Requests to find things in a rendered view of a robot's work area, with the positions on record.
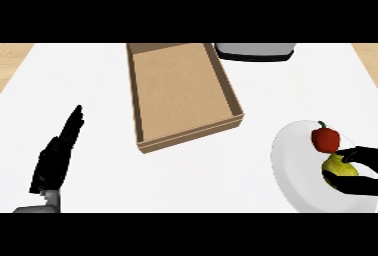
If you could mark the open cardboard box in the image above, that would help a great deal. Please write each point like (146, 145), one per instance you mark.
(179, 96)

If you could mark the yellow-green pear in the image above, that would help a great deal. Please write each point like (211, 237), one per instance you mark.
(338, 168)

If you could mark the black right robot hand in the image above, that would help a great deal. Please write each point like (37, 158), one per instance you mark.
(356, 184)

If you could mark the grey appliance with black base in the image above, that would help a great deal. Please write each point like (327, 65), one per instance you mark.
(254, 51)

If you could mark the white plate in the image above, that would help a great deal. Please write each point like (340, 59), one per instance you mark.
(296, 166)

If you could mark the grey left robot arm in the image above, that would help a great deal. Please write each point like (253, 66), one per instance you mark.
(45, 205)

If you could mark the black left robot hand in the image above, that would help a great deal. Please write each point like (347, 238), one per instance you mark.
(53, 160)

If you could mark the red bell pepper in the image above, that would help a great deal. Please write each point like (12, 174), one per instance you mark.
(325, 139)

